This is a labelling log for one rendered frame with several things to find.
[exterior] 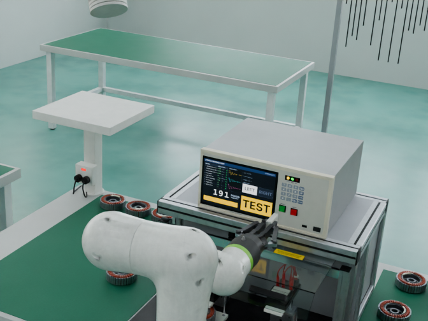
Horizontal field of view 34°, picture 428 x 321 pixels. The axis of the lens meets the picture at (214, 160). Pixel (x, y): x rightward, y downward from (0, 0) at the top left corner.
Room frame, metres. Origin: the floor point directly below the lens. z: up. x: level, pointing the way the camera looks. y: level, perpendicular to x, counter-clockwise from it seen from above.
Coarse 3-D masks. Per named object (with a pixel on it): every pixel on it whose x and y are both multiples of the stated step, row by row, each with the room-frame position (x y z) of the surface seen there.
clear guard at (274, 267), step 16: (272, 256) 1.88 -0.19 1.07; (320, 256) 1.90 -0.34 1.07; (256, 272) 1.78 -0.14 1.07; (272, 272) 1.79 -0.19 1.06; (288, 272) 1.79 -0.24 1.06; (304, 272) 1.80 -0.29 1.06; (320, 272) 1.81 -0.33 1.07; (272, 288) 1.72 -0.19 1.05; (288, 288) 1.72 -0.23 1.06; (304, 288) 1.71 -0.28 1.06; (256, 304) 1.70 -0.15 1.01; (272, 304) 1.69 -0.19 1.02; (288, 304) 1.68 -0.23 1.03; (304, 304) 1.67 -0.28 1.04
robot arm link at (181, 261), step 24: (144, 240) 1.21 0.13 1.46; (168, 240) 1.20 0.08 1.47; (192, 240) 1.19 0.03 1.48; (144, 264) 1.19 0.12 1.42; (168, 264) 1.17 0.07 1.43; (192, 264) 1.16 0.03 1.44; (216, 264) 1.20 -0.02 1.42; (168, 288) 1.16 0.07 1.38; (192, 288) 1.16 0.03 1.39; (168, 312) 1.16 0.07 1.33; (192, 312) 1.16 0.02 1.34
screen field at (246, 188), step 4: (244, 184) 2.03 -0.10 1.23; (244, 188) 2.03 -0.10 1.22; (248, 188) 2.02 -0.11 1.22; (252, 188) 2.02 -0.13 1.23; (256, 188) 2.01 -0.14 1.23; (260, 188) 2.01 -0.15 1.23; (248, 192) 2.02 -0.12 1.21; (252, 192) 2.02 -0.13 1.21; (256, 192) 2.01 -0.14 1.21; (260, 192) 2.01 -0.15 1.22; (264, 192) 2.00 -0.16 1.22; (268, 192) 2.00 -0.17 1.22; (272, 192) 1.99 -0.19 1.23; (260, 196) 2.00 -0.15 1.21; (264, 196) 2.00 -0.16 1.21; (268, 196) 2.00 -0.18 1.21; (272, 196) 1.99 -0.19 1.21
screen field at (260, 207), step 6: (246, 198) 2.02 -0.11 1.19; (252, 198) 2.02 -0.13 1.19; (246, 204) 2.02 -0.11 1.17; (252, 204) 2.01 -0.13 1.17; (258, 204) 2.01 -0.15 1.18; (264, 204) 2.00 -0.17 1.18; (270, 204) 1.99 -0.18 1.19; (246, 210) 2.02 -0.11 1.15; (252, 210) 2.01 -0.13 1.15; (258, 210) 2.01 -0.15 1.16; (264, 210) 2.00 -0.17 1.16; (270, 210) 1.99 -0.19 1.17; (270, 216) 1.99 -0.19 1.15
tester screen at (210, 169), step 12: (204, 168) 2.08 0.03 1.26; (216, 168) 2.07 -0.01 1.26; (228, 168) 2.05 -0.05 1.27; (240, 168) 2.04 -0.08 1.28; (204, 180) 2.08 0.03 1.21; (216, 180) 2.07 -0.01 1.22; (228, 180) 2.05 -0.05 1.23; (240, 180) 2.03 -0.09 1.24; (252, 180) 2.02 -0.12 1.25; (264, 180) 2.00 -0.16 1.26; (204, 192) 2.08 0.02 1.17; (240, 192) 2.03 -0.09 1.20; (216, 204) 2.06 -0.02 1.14; (240, 204) 2.03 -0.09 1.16; (264, 216) 2.00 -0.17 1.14
